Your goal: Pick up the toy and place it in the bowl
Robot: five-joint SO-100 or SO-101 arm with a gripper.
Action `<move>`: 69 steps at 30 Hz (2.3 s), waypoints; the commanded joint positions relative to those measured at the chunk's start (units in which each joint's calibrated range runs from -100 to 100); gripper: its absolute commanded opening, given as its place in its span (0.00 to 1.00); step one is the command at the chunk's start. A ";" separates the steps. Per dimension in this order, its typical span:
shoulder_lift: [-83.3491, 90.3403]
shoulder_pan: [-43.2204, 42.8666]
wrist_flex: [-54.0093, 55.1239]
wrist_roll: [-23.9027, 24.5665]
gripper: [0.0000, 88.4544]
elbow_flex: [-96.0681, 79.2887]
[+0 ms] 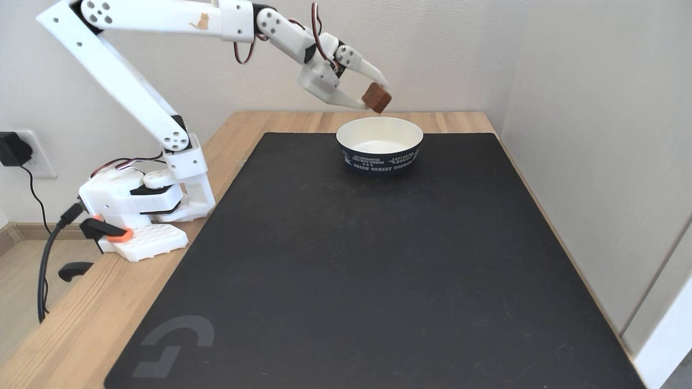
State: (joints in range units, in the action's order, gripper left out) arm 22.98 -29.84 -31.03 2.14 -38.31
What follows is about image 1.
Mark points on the brown toy block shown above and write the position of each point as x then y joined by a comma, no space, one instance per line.
377,98

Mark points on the navy paper bowl white inside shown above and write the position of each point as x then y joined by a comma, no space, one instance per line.
378,156

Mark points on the black desk mat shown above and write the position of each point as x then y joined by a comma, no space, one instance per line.
378,313

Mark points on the black and orange clamp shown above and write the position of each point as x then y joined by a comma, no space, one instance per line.
105,229

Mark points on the black power adapter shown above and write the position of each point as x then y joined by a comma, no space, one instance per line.
12,148

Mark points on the wooden baseboard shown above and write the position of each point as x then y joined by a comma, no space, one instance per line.
32,231

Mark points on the white wall outlet plate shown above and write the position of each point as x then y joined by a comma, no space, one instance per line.
43,162

